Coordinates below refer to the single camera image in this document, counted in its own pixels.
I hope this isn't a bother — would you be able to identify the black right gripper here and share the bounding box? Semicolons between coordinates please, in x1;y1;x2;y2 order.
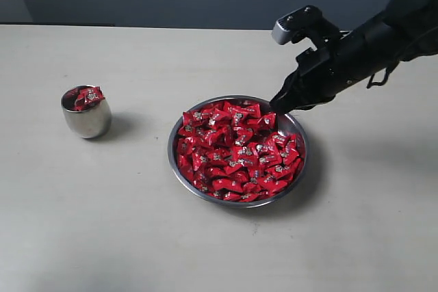
270;20;397;114

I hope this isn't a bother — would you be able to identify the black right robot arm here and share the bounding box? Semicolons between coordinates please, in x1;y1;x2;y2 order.
270;0;437;114

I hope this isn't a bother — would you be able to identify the steel cup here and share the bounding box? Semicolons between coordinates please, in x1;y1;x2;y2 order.
61;85;112;139

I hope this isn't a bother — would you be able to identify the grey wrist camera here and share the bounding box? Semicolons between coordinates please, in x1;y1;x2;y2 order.
271;5;342;49

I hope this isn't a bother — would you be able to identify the round steel bowl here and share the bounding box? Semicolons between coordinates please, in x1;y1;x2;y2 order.
167;94;311;209

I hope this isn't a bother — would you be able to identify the pile of red candies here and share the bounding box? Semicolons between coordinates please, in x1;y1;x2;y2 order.
175;99;305;203

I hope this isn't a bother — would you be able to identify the red candy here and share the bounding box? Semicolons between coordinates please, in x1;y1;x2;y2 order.
79;87;105;106
64;88;85;111

